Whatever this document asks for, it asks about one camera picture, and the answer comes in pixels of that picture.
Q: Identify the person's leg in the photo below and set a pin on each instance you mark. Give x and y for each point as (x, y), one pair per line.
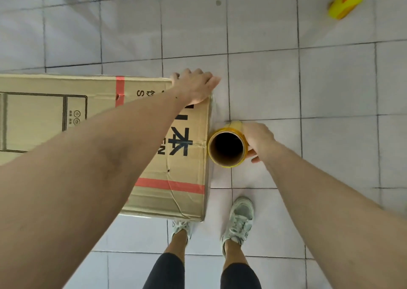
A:
(233, 255)
(176, 246)

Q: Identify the white shoe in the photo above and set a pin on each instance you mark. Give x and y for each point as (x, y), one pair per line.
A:
(240, 219)
(181, 228)

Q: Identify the person's left hand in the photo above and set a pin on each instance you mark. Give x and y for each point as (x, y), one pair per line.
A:
(195, 87)

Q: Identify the person's right leg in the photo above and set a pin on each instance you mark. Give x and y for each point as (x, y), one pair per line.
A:
(233, 255)

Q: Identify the person's left leg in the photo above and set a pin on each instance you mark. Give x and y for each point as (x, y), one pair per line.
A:
(176, 246)

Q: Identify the white right shoe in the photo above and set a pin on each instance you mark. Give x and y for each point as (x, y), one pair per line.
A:
(240, 219)

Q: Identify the person's right hand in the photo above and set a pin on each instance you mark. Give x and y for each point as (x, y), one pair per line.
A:
(260, 137)

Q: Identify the person's left forearm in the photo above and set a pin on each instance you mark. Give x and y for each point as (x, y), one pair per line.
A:
(79, 177)

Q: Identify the person's right forearm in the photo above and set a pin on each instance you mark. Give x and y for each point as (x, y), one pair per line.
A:
(334, 219)

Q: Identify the white left shoe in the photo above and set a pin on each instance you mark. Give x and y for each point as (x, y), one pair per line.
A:
(181, 228)

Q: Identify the dark shorts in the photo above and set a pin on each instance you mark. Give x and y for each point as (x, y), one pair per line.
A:
(165, 273)

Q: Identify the brown cardboard box red ribbon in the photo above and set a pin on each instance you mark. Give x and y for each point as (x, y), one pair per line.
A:
(41, 126)

